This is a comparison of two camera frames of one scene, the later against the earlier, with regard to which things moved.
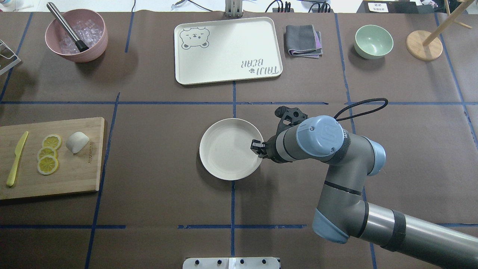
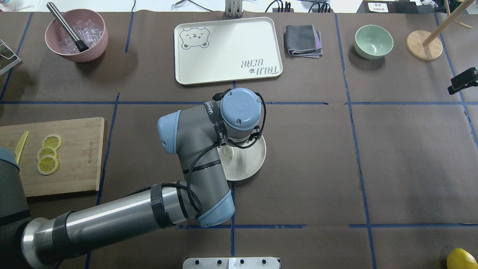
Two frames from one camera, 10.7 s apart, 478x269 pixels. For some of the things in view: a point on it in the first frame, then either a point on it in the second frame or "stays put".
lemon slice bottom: (47, 165) stays put
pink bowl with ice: (90, 27) stays put
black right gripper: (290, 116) → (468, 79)
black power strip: (313, 10) stays put
